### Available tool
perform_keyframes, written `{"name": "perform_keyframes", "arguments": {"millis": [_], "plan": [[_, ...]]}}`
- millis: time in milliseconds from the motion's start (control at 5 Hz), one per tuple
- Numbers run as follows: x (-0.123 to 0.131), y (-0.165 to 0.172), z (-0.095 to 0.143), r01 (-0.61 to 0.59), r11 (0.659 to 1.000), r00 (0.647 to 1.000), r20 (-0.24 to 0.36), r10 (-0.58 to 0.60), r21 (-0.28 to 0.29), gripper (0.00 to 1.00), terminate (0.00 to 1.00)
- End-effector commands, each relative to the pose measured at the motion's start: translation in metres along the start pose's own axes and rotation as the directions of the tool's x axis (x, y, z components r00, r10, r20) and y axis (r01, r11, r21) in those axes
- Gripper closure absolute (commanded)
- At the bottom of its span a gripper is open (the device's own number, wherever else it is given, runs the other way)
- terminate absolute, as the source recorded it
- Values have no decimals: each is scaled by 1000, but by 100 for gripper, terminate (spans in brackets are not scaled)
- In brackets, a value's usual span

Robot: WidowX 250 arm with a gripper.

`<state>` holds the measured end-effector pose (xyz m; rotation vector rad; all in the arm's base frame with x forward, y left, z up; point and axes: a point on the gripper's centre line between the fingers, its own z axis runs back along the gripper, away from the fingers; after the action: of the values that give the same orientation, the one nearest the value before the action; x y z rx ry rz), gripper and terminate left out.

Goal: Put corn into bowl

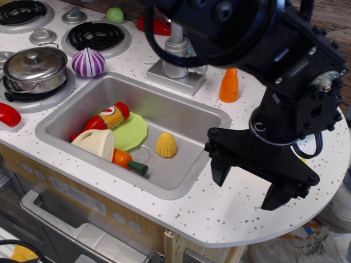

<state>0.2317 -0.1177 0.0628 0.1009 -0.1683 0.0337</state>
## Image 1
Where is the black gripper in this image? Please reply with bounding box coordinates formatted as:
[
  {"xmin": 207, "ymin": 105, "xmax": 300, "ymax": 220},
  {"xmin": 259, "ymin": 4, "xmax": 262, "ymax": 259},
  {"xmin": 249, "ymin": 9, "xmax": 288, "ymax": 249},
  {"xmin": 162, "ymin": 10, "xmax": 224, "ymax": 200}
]
[{"xmin": 205, "ymin": 128, "xmax": 320, "ymax": 211}]

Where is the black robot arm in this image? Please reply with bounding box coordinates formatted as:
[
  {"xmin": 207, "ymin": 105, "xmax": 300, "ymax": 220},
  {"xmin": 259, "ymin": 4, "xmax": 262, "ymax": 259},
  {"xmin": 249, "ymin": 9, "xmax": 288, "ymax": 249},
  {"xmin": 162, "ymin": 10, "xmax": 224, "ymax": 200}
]
[{"xmin": 143, "ymin": 1, "xmax": 347, "ymax": 210}]

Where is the yellow toy corn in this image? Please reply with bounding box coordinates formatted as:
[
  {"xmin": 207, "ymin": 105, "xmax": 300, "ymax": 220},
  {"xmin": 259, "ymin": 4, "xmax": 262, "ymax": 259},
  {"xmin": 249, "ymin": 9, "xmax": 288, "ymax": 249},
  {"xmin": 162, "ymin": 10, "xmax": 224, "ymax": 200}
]
[{"xmin": 156, "ymin": 132, "xmax": 178, "ymax": 158}]

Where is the cream toy bowl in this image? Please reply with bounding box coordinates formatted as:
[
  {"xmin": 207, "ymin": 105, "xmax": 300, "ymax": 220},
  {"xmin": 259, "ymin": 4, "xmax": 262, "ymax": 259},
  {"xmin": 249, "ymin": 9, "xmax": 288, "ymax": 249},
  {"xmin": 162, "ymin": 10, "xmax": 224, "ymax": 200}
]
[{"xmin": 71, "ymin": 129, "xmax": 115, "ymax": 162}]

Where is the grey cloth on floor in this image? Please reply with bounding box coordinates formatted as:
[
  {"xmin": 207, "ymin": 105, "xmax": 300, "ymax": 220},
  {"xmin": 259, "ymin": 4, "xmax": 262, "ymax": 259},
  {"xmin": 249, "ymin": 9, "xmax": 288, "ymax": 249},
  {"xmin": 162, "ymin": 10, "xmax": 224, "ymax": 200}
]
[{"xmin": 248, "ymin": 227, "xmax": 350, "ymax": 262}]

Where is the orange toy carrot piece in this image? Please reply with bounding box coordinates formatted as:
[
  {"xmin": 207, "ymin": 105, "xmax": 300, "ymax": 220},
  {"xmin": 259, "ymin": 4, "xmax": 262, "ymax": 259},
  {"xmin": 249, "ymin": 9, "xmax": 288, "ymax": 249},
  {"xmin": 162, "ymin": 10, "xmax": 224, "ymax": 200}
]
[{"xmin": 219, "ymin": 67, "xmax": 239, "ymax": 102}]

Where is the silver sink basin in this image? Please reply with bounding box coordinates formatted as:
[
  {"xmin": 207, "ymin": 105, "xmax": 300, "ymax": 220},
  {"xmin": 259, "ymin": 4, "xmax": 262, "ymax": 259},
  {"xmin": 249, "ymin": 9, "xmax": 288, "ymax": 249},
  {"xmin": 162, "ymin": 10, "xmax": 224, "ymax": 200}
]
[{"xmin": 35, "ymin": 72, "xmax": 231, "ymax": 199}]

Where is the silver toy faucet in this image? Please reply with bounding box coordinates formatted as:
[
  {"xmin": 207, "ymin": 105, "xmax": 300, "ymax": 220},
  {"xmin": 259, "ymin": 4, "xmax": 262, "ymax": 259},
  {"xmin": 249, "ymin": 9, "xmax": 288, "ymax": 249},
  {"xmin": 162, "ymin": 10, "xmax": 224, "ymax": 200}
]
[{"xmin": 146, "ymin": 22, "xmax": 208, "ymax": 96}]

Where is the green toy plate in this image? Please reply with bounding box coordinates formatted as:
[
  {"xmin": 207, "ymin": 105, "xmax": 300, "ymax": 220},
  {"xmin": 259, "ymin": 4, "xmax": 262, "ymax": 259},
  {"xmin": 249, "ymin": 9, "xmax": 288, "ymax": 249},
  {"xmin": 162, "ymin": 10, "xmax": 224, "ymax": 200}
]
[{"xmin": 112, "ymin": 112, "xmax": 148, "ymax": 151}]

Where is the orange toy carrot in sink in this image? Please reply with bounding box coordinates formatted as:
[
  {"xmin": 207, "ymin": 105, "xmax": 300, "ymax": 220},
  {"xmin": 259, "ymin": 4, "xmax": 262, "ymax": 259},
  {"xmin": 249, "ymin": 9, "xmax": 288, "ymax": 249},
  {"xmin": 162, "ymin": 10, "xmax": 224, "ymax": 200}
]
[{"xmin": 112, "ymin": 149, "xmax": 149, "ymax": 176}]

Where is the red toy ketchup bottle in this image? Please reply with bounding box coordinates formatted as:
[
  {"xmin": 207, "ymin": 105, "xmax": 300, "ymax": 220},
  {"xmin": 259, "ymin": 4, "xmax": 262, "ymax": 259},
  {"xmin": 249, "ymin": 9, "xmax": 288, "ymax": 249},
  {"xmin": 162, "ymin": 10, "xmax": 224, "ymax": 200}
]
[{"xmin": 70, "ymin": 102, "xmax": 130, "ymax": 141}]

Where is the grey toy oven door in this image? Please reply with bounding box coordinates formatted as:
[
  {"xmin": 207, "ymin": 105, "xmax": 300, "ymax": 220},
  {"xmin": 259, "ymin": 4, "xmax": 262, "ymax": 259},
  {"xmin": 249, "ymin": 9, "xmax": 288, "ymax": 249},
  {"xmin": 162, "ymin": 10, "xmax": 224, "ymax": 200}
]
[{"xmin": 20, "ymin": 190, "xmax": 165, "ymax": 262}]

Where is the red toy chili pepper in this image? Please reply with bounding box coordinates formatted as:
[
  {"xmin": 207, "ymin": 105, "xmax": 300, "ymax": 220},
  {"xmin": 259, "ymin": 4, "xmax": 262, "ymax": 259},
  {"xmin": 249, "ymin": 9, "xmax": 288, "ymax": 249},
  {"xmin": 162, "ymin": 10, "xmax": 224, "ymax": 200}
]
[{"xmin": 132, "ymin": 15, "xmax": 171, "ymax": 36}]

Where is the black coil burner centre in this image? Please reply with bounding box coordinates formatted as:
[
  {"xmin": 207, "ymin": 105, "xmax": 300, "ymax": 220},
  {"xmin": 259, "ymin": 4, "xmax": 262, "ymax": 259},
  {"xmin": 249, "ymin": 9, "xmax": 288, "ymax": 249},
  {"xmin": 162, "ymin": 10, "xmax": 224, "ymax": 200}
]
[{"xmin": 61, "ymin": 21, "xmax": 132, "ymax": 59}]

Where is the black coil burner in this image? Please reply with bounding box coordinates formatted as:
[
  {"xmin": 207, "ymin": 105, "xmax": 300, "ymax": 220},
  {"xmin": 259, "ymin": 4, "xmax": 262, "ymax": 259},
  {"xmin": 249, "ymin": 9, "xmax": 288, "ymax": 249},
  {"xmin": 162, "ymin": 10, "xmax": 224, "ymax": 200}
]
[
  {"xmin": 61, "ymin": 21, "xmax": 132, "ymax": 59},
  {"xmin": 1, "ymin": 69, "xmax": 76, "ymax": 114},
  {"xmin": 1, "ymin": 1, "xmax": 54, "ymax": 34}
]

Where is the purple toy onion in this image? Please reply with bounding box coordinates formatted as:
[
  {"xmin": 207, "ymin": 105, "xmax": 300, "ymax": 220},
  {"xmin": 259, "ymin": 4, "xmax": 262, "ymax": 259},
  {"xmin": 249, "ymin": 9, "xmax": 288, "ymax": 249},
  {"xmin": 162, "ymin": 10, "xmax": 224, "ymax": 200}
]
[{"xmin": 72, "ymin": 48, "xmax": 106, "ymax": 78}]

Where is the green toy apple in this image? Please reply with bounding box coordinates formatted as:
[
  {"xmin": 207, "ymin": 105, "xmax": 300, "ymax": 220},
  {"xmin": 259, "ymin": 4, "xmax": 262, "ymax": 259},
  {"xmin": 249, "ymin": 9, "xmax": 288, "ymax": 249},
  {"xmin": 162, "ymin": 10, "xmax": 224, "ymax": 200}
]
[{"xmin": 106, "ymin": 7, "xmax": 124, "ymax": 24}]

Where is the silver toy pot with lid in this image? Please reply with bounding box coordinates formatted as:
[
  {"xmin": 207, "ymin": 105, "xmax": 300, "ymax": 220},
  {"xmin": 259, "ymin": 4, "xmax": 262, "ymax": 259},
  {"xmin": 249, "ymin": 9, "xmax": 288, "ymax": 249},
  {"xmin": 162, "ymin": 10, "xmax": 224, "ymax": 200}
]
[{"xmin": 3, "ymin": 45, "xmax": 67, "ymax": 94}]

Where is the black coil burner front left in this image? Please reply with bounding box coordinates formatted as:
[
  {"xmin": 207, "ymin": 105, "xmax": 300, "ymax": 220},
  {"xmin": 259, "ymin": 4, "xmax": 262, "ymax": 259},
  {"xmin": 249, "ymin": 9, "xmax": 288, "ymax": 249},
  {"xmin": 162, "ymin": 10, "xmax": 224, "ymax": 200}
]
[{"xmin": 1, "ymin": 69, "xmax": 76, "ymax": 114}]

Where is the grey stove knob back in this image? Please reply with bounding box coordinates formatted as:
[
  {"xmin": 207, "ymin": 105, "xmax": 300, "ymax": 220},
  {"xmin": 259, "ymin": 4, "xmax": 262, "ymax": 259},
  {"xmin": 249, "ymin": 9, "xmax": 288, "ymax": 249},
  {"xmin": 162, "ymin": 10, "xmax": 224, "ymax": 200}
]
[{"xmin": 61, "ymin": 7, "xmax": 87, "ymax": 25}]

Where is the grey stove knob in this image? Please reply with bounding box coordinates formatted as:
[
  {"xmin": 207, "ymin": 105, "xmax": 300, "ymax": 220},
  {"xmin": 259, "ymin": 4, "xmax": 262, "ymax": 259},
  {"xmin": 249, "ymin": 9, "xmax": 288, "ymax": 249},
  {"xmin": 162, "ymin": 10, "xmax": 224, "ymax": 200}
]
[
  {"xmin": 29, "ymin": 28, "xmax": 57, "ymax": 45},
  {"xmin": 61, "ymin": 7, "xmax": 87, "ymax": 25}
]

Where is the red white toy sushi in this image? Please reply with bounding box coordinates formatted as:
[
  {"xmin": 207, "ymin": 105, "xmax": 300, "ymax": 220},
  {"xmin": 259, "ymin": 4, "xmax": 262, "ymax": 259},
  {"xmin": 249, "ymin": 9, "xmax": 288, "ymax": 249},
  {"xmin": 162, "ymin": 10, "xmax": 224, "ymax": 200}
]
[{"xmin": 0, "ymin": 103, "xmax": 22, "ymax": 132}]

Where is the grey stove knob middle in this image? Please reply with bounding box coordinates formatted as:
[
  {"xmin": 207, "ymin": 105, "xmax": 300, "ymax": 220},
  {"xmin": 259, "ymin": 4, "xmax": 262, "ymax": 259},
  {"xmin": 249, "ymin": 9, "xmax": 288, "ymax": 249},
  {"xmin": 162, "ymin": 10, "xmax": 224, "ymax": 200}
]
[{"xmin": 29, "ymin": 28, "xmax": 57, "ymax": 45}]

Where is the black coil burner back left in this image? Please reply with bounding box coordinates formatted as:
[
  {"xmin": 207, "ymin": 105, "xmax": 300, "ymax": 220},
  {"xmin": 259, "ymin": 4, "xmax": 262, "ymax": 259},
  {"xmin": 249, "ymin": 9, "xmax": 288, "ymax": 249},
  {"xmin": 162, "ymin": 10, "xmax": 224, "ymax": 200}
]
[{"xmin": 1, "ymin": 1, "xmax": 54, "ymax": 34}]

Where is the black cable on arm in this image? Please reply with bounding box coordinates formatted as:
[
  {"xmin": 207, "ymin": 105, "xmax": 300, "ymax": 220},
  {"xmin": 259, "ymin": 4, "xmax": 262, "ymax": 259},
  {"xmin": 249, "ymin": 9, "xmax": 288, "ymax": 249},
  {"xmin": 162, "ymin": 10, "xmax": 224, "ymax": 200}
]
[{"xmin": 143, "ymin": 5, "xmax": 206, "ymax": 68}]

